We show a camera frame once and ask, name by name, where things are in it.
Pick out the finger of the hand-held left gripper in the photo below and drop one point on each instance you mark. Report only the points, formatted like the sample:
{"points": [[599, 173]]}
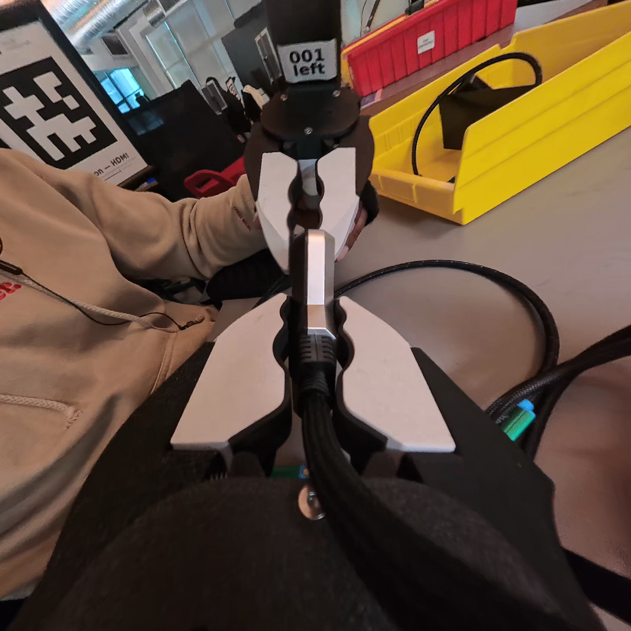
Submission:
{"points": [[273, 202], [342, 197]]}

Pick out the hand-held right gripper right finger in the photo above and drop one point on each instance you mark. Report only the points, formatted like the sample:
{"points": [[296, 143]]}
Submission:
{"points": [[389, 389]]}

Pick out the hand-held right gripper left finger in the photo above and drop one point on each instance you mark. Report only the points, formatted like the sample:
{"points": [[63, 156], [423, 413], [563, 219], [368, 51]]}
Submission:
{"points": [[236, 384]]}

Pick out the person's left forearm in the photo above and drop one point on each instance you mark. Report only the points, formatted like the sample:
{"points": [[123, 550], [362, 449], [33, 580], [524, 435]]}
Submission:
{"points": [[217, 222]]}

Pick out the person's left hand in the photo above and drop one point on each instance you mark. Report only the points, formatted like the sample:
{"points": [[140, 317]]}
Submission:
{"points": [[354, 231]]}

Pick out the red plastic container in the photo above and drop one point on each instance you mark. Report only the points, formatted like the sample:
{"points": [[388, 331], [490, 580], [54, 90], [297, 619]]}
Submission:
{"points": [[207, 183]]}

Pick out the black monitor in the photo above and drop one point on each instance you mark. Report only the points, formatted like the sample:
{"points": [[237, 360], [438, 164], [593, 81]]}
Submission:
{"points": [[187, 138]]}

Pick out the red plastic bin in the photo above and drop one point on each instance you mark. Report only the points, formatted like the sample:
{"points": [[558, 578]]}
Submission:
{"points": [[434, 44]]}

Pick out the black bin card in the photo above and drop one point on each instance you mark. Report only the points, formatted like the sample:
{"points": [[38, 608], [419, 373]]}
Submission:
{"points": [[468, 118]]}

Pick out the person in beige jacket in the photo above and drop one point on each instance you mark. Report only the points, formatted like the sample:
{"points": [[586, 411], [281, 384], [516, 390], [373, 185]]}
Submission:
{"points": [[74, 394]]}

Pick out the yellow plastic bin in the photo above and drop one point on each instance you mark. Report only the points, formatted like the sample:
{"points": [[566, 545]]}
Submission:
{"points": [[517, 162]]}

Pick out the white marker pattern sign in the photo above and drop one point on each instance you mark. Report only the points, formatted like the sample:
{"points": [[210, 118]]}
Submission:
{"points": [[49, 113]]}

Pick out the silver ventilation duct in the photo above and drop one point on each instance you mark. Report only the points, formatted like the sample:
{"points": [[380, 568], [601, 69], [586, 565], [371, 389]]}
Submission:
{"points": [[98, 22]]}

